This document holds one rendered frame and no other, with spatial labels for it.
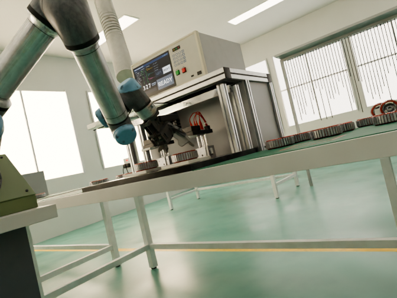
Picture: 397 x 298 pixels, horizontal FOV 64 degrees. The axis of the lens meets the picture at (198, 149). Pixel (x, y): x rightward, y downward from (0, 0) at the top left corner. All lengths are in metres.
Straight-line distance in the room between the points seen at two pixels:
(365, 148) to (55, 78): 6.41
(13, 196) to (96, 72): 0.46
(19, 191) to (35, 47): 0.44
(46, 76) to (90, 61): 5.84
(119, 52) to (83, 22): 1.98
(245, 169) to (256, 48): 7.60
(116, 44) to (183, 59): 1.52
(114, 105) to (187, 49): 0.57
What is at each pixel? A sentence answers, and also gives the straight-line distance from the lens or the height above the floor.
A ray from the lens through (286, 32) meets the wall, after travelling 8.14.
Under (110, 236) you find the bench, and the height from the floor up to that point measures 0.28.
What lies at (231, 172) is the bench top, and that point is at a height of 0.72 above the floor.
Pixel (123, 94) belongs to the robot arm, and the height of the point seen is 1.06.
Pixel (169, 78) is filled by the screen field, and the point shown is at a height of 1.17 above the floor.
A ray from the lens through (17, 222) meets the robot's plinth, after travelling 1.02.
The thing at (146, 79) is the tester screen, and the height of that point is 1.22.
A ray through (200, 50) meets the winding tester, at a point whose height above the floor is 1.23.
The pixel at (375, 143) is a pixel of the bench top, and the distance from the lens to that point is 0.77.
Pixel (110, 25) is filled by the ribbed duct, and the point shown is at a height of 2.07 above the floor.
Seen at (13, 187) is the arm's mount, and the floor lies 0.83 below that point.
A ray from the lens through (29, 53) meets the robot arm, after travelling 1.06.
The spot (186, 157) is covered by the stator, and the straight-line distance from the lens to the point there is 1.28.
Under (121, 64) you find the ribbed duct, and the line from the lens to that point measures 2.78.
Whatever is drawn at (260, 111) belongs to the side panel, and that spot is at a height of 0.93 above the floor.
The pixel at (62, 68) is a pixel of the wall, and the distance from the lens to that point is 7.02.
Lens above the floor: 0.79
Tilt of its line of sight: 1 degrees up
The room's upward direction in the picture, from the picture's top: 13 degrees counter-clockwise
